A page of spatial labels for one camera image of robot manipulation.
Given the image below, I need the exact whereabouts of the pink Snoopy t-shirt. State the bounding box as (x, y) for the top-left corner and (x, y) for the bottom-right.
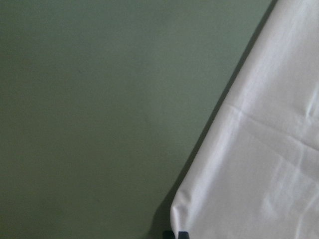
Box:
(170, 0), (319, 239)

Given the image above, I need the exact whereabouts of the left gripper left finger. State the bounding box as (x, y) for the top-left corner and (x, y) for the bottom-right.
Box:
(163, 231), (175, 239)

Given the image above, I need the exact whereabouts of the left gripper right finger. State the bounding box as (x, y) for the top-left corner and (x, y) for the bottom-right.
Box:
(178, 232), (189, 239)

